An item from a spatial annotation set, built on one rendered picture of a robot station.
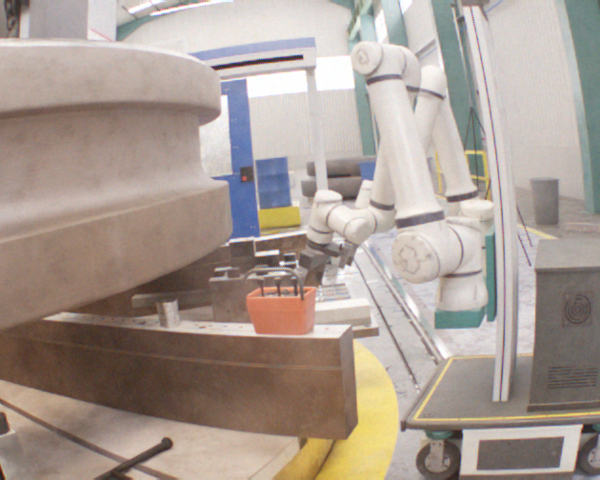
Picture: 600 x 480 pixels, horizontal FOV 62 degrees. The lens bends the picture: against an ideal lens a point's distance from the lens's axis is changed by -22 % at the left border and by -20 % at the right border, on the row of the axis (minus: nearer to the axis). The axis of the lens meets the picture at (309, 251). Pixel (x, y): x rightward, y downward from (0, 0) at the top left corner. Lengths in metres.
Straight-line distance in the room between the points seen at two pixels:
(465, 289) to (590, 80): 8.91
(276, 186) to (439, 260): 9.14
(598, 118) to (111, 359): 9.39
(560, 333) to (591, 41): 9.16
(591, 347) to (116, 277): 1.63
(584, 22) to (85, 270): 9.92
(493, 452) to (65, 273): 1.56
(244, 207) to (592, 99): 6.48
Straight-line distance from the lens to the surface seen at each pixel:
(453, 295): 1.90
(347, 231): 1.96
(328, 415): 1.98
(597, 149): 10.48
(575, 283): 1.91
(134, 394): 2.36
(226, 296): 3.01
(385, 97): 1.78
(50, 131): 2.03
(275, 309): 1.92
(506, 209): 1.98
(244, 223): 7.19
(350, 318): 3.13
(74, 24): 6.44
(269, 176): 10.78
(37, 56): 1.88
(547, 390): 2.03
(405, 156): 1.75
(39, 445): 2.24
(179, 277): 4.05
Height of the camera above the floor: 1.23
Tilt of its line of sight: 9 degrees down
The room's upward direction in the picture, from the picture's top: 6 degrees counter-clockwise
